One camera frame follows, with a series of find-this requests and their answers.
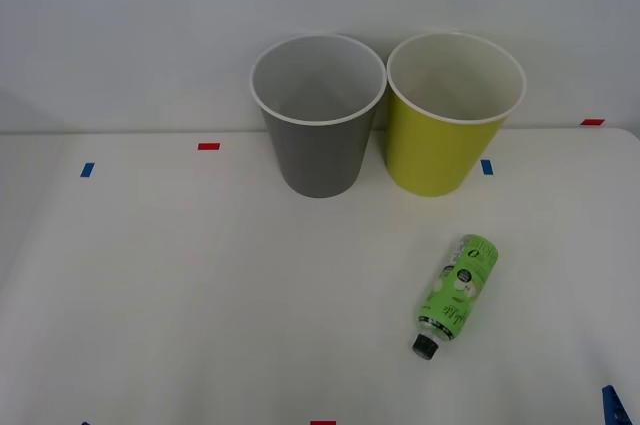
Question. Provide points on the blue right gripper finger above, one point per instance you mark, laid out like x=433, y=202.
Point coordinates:
x=614, y=410

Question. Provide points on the green label plastic bottle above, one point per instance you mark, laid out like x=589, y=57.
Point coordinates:
x=457, y=290

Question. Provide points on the yellow-green plastic waste bin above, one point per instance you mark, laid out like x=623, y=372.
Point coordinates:
x=435, y=155

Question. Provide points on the grey plastic waste bin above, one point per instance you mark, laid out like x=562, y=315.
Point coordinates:
x=320, y=160

